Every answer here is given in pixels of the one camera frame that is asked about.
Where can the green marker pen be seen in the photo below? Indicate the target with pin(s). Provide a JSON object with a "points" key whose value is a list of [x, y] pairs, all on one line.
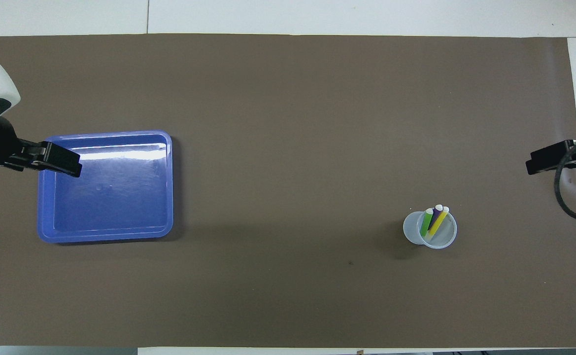
{"points": [[426, 222]]}

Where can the blue plastic tray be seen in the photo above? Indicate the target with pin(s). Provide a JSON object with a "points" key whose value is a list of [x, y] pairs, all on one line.
{"points": [[115, 207]]}

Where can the yellow marker pen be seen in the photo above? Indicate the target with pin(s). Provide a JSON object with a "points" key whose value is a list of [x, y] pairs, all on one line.
{"points": [[439, 221]]}

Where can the brown table mat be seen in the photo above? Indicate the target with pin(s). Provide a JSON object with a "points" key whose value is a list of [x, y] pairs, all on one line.
{"points": [[292, 123]]}

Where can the translucent plastic cup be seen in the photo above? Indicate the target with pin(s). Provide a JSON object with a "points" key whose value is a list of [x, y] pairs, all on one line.
{"points": [[412, 229]]}

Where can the purple marker pen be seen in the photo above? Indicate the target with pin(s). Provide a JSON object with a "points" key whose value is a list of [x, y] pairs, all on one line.
{"points": [[436, 214]]}

